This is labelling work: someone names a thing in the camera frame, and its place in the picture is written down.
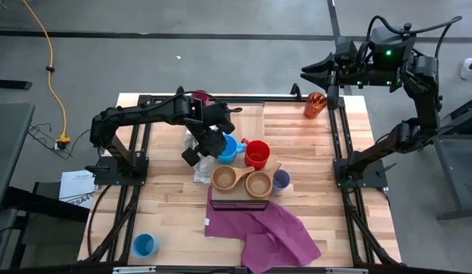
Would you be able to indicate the black side table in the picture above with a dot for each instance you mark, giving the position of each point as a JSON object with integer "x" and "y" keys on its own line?
{"x": 453, "y": 179}

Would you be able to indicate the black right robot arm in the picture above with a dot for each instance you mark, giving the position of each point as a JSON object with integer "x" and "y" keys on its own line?
{"x": 426, "y": 95}

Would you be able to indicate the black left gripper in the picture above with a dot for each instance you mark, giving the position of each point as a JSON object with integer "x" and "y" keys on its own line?
{"x": 211, "y": 144}

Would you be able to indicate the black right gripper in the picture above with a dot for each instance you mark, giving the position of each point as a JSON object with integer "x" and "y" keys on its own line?
{"x": 350, "y": 76}

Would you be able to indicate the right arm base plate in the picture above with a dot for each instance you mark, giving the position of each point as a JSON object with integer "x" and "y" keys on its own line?
{"x": 373, "y": 180}

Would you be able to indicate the light blue plastic tumbler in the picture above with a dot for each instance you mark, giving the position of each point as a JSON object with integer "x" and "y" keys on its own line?
{"x": 145, "y": 246}

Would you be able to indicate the grey table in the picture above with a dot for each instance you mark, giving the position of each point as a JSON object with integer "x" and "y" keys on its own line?
{"x": 7, "y": 144}

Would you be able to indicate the orange transparent glass tumbler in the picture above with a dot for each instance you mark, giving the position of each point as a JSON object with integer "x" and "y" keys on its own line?
{"x": 315, "y": 104}

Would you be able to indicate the white cloth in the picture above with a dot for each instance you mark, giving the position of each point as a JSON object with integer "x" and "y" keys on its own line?
{"x": 203, "y": 171}

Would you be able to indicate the yellow power plug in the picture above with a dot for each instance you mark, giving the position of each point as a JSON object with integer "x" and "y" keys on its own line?
{"x": 63, "y": 141}

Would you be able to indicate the black flat bar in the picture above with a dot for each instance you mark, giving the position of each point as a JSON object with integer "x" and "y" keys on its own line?
{"x": 11, "y": 84}

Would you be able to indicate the lilac plastic tumbler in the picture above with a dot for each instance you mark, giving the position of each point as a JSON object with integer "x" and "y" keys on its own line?
{"x": 281, "y": 180}

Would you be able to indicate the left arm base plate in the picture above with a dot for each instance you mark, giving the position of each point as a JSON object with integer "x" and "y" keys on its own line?
{"x": 103, "y": 177}

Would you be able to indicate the pink plastic tumbler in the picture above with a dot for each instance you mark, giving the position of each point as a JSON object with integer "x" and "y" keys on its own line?
{"x": 199, "y": 93}

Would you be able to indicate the red mug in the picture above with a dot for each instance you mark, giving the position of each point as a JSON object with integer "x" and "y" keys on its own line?
{"x": 257, "y": 154}

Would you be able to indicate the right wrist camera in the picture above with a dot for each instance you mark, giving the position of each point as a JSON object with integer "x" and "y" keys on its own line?
{"x": 346, "y": 49}

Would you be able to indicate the white printed paper box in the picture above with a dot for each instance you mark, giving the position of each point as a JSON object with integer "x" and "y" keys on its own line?
{"x": 76, "y": 186}

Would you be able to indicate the black equipment stand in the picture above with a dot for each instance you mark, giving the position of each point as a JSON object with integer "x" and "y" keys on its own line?
{"x": 49, "y": 201}

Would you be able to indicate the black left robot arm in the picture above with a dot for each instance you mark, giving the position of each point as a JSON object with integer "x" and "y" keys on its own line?
{"x": 144, "y": 112}

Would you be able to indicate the person's white shoe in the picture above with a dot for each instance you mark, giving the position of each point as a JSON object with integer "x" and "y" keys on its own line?
{"x": 467, "y": 68}

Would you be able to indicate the silver metal bracket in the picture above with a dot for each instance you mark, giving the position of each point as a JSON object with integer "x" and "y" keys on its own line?
{"x": 133, "y": 269}
{"x": 346, "y": 271}

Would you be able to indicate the black metal table frame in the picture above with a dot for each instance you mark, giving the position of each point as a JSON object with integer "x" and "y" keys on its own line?
{"x": 281, "y": 99}

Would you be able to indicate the magenta cloth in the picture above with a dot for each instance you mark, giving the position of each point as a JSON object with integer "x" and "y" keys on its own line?
{"x": 266, "y": 236}

